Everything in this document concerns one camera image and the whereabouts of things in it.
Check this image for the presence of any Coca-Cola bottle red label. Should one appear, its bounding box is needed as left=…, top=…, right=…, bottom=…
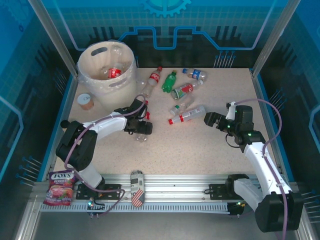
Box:
left=106, top=67, right=123, bottom=80
left=134, top=99, right=153, bottom=143
left=140, top=66, right=164, bottom=99

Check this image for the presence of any red-capped bottle white label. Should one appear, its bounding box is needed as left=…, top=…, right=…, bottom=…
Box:
left=167, top=104, right=207, bottom=126

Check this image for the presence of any clear bottle green cap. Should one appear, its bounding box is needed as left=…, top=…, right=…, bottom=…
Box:
left=169, top=96, right=195, bottom=116

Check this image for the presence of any Pepsi bottle blue label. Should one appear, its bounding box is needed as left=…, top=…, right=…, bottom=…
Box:
left=182, top=67, right=208, bottom=82

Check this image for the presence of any green Sprite bottle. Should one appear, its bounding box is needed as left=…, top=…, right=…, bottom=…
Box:
left=161, top=69, right=179, bottom=93

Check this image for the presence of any large clear plastic bottle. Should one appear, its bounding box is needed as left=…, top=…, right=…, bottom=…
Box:
left=109, top=46, right=127, bottom=71

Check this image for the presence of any beige plastic bin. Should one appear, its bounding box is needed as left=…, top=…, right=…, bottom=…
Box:
left=77, top=41, right=138, bottom=113

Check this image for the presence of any clear plastic bin liner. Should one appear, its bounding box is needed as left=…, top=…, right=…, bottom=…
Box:
left=76, top=39, right=140, bottom=87

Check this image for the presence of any copper can white lid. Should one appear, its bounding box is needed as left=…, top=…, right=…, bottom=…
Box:
left=76, top=93, right=95, bottom=111

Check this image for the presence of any flag pattern can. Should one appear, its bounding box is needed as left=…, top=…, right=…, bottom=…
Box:
left=129, top=169, right=146, bottom=208

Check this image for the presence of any berry candy bag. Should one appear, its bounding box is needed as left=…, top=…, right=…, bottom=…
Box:
left=42, top=169, right=78, bottom=206

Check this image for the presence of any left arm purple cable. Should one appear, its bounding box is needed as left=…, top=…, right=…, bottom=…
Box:
left=64, top=94, right=148, bottom=217

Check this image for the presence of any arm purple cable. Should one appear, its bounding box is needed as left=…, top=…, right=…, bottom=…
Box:
left=64, top=94, right=148, bottom=217
left=231, top=98, right=289, bottom=240

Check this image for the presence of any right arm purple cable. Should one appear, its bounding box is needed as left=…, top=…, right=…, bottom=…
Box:
left=231, top=98, right=289, bottom=240

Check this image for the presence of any aluminium mounting rail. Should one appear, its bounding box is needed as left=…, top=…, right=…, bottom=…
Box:
left=71, top=173, right=266, bottom=204

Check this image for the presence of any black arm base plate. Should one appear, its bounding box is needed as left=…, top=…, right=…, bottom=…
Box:
left=75, top=183, right=123, bottom=201
left=208, top=183, right=238, bottom=200

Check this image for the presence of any white slotted cable duct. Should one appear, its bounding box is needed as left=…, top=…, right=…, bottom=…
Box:
left=39, top=201, right=231, bottom=214

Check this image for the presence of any aluminium frame post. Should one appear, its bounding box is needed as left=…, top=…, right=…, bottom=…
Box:
left=251, top=0, right=302, bottom=77
left=26, top=0, right=79, bottom=77

